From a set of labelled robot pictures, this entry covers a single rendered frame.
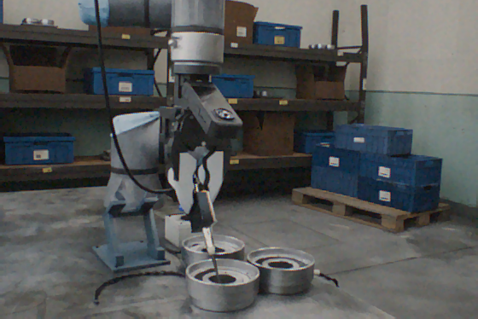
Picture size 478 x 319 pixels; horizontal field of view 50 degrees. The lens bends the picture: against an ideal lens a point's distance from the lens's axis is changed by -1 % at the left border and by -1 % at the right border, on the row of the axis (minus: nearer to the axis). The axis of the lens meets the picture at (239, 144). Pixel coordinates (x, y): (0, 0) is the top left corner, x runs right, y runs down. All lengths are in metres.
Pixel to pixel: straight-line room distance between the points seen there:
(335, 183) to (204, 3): 4.29
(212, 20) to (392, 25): 5.15
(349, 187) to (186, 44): 4.18
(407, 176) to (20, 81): 3.09
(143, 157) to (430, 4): 4.54
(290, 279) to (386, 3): 5.29
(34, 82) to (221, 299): 3.57
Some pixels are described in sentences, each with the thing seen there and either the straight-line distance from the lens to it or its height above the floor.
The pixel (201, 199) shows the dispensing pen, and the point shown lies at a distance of 0.74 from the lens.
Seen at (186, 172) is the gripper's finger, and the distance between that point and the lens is 0.73.
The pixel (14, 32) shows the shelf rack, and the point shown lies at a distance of 4.12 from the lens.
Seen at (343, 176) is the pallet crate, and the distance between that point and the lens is 4.86.
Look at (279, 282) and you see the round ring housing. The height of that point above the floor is 0.82.
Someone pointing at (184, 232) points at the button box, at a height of 0.83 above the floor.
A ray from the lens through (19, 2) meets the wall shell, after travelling 4.76.
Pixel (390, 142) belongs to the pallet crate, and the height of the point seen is 0.68.
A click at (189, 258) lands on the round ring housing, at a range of 0.85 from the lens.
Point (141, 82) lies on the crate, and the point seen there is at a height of 1.12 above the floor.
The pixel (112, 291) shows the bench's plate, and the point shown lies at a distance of 0.80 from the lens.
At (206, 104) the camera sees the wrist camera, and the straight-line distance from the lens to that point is 0.68.
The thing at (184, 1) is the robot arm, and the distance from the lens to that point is 0.73.
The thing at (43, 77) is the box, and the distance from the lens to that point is 4.18.
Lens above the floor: 1.10
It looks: 6 degrees down
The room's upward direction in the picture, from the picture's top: 2 degrees clockwise
